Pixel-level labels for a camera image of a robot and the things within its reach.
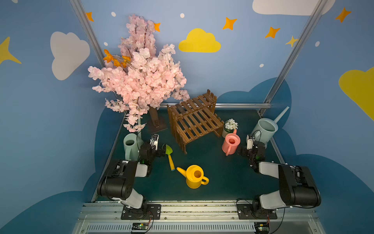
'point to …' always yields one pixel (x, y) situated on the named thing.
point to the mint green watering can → (134, 147)
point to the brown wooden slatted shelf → (192, 118)
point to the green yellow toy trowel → (169, 150)
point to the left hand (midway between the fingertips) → (157, 141)
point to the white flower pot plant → (230, 125)
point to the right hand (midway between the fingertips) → (248, 144)
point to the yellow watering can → (194, 175)
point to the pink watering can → (231, 143)
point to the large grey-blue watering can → (266, 128)
